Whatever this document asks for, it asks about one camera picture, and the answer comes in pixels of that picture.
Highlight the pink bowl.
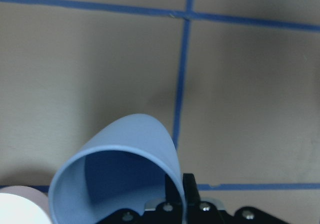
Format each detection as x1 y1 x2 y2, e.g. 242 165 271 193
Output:
0 186 52 223

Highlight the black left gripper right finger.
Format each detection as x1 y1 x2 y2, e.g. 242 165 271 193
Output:
182 173 201 205

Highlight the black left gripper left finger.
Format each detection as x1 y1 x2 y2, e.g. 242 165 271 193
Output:
164 174 182 205

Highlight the blue cup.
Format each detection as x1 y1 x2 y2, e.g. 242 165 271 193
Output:
48 114 187 223

